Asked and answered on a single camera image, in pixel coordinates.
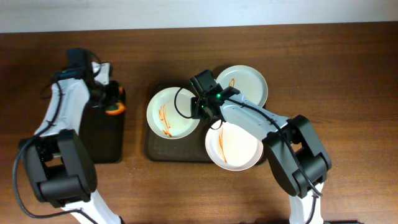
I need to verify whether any orange green sponge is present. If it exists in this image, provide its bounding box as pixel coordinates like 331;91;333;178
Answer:
105;86;126;116

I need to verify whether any white plate front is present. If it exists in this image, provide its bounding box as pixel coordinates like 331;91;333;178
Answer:
205;120;263;171

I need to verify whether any white plate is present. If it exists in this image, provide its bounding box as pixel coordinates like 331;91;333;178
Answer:
146;87;199;140
205;120;263;171
216;65;269;107

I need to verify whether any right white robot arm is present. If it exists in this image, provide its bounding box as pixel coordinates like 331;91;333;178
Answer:
192;85;332;223

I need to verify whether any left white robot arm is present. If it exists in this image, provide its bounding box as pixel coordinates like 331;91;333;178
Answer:
15;60;126;223

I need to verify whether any black plastic tray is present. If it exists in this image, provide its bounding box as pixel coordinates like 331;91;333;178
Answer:
79;103;126;164

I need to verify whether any brown serving tray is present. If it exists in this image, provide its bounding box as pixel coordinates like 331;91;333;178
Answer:
144;80;214;164

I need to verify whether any white plate back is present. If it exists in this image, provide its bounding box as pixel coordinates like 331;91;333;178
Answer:
216;65;269;107

